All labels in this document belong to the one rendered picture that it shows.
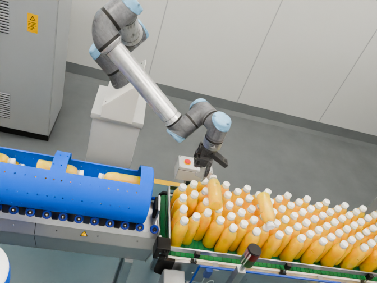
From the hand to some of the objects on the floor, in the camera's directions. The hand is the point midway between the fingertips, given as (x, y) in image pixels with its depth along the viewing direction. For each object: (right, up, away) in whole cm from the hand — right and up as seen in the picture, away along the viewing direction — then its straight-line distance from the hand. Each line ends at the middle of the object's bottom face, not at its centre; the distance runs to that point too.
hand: (202, 176), depth 190 cm
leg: (-58, -95, +61) cm, 127 cm away
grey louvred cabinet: (-241, +53, +158) cm, 292 cm away
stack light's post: (-14, -122, +49) cm, 132 cm away
